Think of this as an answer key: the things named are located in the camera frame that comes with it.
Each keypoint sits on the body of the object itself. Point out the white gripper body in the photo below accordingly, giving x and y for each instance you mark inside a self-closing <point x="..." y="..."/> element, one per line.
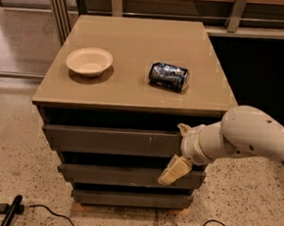
<point x="188" y="146"/>

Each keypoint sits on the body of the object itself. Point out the grey top drawer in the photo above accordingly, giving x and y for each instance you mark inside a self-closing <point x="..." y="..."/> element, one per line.
<point x="112" y="141"/>

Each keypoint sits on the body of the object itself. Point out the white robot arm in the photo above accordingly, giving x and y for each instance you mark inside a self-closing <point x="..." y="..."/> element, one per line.
<point x="243" y="132"/>

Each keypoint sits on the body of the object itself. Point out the grey middle drawer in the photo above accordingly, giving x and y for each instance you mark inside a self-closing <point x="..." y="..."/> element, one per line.
<point x="123" y="176"/>

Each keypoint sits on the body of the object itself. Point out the grey drawer cabinet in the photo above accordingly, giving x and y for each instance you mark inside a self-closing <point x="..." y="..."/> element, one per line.
<point x="123" y="97"/>

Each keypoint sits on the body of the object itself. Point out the crushed blue soda can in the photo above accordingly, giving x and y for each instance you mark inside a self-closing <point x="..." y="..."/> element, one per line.
<point x="172" y="77"/>

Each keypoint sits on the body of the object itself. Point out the white paper bowl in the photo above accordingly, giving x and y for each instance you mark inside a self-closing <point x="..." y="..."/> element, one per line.
<point x="89" y="62"/>

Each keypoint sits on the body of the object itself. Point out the black cylindrical tool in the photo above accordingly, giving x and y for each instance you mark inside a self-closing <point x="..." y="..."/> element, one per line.
<point x="15" y="208"/>

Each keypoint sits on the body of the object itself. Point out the metal railing frame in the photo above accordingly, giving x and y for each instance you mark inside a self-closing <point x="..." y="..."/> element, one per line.
<point x="260" y="19"/>

